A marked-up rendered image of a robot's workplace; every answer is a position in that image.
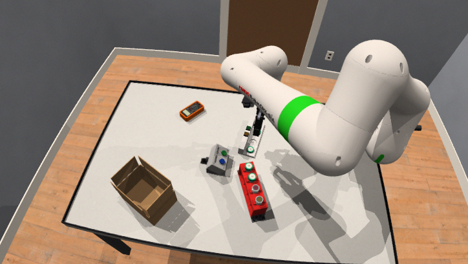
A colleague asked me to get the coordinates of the orange pocket multimeter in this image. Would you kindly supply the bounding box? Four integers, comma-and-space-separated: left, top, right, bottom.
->
180, 101, 204, 122

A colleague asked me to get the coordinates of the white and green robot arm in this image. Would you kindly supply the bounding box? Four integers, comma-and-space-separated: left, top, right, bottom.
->
220, 40, 431, 177

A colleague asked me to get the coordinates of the grey button panel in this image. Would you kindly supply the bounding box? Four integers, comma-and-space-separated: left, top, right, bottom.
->
200, 144, 229, 176

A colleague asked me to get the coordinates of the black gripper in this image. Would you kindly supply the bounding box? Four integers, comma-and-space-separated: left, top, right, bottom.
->
253, 107, 265, 137

